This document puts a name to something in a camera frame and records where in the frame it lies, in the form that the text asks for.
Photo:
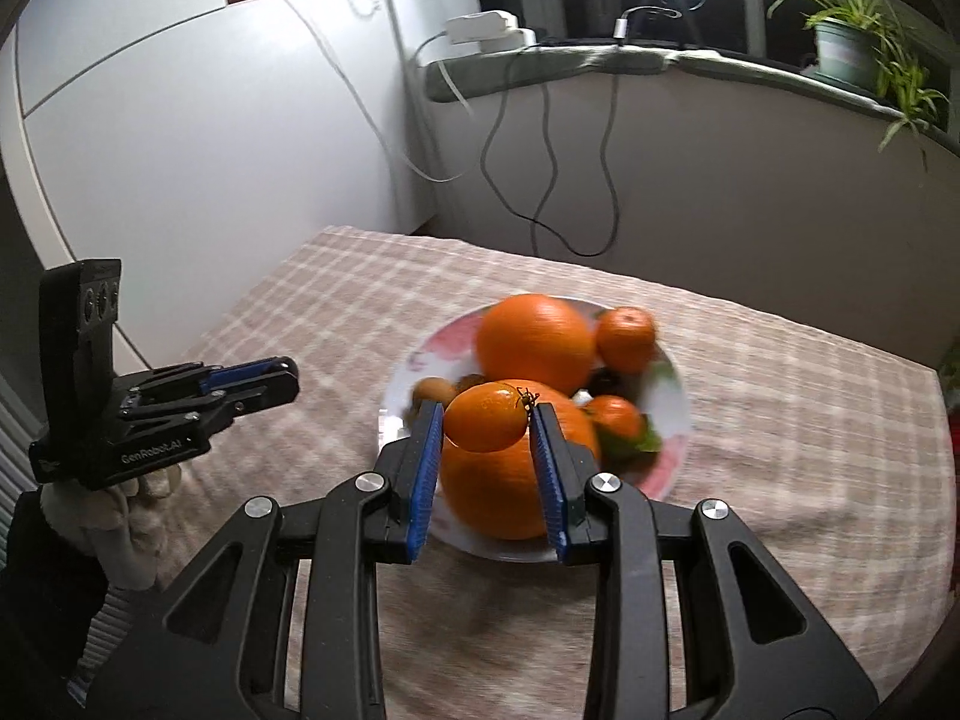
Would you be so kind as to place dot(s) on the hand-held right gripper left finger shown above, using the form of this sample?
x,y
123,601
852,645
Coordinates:
x,y
426,480

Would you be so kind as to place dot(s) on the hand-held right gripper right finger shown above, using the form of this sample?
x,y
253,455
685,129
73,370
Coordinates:
x,y
546,487

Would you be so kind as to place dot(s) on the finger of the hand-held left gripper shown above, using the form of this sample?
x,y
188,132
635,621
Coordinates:
x,y
247,375
262,396

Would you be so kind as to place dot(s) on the large orange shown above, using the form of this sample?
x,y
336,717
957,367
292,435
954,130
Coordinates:
x,y
487,495
536,341

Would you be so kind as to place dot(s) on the small orange tomato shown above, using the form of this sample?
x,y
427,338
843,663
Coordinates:
x,y
484,420

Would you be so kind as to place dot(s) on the floral white plate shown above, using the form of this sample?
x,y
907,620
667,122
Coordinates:
x,y
457,337

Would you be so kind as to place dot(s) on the person's left forearm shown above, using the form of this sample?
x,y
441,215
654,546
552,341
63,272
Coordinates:
x,y
45,585

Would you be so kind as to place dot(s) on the person's left hand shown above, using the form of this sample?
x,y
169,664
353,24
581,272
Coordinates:
x,y
127,532

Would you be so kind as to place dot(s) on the grey ribbed panel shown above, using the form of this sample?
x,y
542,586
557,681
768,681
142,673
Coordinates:
x,y
15,427

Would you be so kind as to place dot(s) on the mandarin with green leaf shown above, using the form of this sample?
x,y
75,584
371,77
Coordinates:
x,y
615,416

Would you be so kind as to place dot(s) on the checked beige tablecloth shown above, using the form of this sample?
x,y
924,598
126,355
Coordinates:
x,y
750,427

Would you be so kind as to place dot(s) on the white cabinet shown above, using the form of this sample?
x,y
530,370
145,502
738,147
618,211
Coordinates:
x,y
187,165

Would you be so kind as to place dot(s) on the white power adapter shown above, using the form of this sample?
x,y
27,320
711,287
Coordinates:
x,y
480,26

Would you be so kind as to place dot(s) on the grey-green window sill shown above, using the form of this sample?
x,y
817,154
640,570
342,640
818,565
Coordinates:
x,y
712,67

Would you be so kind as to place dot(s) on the potted spider plant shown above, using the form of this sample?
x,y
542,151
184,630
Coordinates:
x,y
844,52

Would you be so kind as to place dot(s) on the window frame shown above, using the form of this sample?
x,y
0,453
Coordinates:
x,y
752,15

